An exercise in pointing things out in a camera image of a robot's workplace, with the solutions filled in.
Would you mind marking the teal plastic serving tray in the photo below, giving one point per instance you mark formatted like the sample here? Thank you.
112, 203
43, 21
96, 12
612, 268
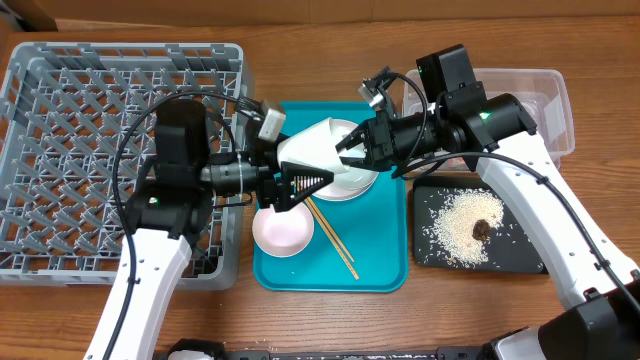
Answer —
372, 226

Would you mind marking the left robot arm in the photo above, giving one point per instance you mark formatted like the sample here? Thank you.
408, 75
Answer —
172, 203

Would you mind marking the pink shallow bowl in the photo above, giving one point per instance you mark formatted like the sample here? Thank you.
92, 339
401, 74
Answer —
283, 234

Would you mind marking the brown food chunk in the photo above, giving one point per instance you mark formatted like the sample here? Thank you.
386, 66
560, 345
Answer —
481, 230

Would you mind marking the black food waste tray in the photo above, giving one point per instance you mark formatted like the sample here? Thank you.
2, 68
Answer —
510, 249

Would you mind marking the grey plastic dishwasher rack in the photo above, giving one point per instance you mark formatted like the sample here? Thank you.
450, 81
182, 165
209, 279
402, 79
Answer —
75, 129

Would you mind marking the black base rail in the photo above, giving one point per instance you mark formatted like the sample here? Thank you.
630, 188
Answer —
201, 349

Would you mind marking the wooden chopstick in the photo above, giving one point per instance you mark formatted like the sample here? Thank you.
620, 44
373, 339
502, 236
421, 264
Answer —
344, 258
331, 230

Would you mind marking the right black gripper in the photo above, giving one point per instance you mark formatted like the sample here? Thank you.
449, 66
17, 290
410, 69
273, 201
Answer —
377, 145

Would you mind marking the grey bowl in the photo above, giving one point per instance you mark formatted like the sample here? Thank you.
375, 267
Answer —
354, 178

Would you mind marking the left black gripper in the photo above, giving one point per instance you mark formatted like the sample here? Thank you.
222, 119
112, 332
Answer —
274, 188

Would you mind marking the white cup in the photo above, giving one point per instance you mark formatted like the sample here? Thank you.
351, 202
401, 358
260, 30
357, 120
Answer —
313, 147

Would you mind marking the white round plate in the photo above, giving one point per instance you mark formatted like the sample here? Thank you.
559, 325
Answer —
331, 192

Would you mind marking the white rice pile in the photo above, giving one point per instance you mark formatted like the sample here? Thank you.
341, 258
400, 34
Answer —
449, 231

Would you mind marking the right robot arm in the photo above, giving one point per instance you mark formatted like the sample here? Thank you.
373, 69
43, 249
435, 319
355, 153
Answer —
597, 284

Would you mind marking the clear plastic waste bin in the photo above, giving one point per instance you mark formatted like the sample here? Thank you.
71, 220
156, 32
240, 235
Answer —
543, 94

